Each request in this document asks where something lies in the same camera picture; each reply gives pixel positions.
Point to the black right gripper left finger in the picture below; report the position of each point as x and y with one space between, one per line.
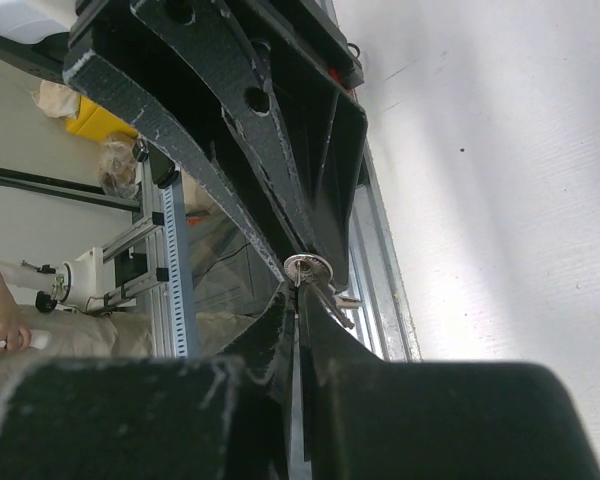
222 417

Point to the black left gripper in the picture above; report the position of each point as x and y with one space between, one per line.
281 74

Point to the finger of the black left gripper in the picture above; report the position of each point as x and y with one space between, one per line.
158 101

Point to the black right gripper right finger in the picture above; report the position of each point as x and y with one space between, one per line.
366 418

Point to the silver key pair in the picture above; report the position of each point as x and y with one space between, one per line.
315 272

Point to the yellow box under table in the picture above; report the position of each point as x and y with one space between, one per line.
96 123

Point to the black smartphone on stand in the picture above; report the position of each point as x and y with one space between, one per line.
163 170

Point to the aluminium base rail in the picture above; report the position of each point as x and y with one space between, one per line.
383 321

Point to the slotted cable duct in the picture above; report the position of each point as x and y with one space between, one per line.
185 342

